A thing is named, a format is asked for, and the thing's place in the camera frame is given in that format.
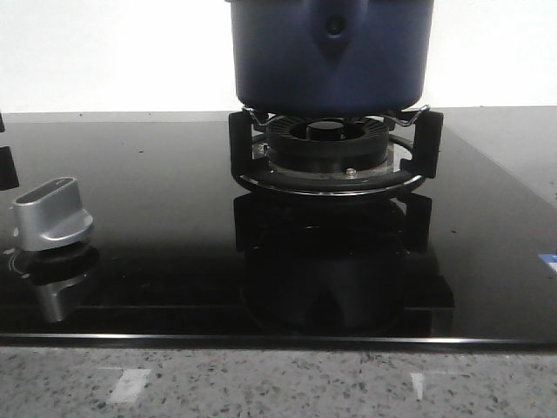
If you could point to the dark blue cooking pot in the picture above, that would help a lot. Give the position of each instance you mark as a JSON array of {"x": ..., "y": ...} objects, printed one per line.
[{"x": 330, "y": 58}]

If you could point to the black gas burner head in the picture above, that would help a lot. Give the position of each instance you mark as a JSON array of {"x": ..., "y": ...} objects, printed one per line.
[{"x": 327, "y": 145}]

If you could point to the black glass gas cooktop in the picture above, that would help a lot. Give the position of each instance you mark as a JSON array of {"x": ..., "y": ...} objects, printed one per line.
[{"x": 181, "y": 255}]

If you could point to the black pan support grate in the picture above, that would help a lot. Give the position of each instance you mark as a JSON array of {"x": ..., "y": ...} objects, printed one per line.
[{"x": 412, "y": 158}]

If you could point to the silver stove control knob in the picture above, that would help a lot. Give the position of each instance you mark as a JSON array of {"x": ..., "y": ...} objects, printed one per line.
[{"x": 51, "y": 215}]

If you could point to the black left pan support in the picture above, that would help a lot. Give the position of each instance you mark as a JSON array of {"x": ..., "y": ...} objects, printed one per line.
[{"x": 8, "y": 172}]

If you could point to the blue sticker on cooktop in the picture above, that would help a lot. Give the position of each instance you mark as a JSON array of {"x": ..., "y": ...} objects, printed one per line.
[{"x": 550, "y": 260}]

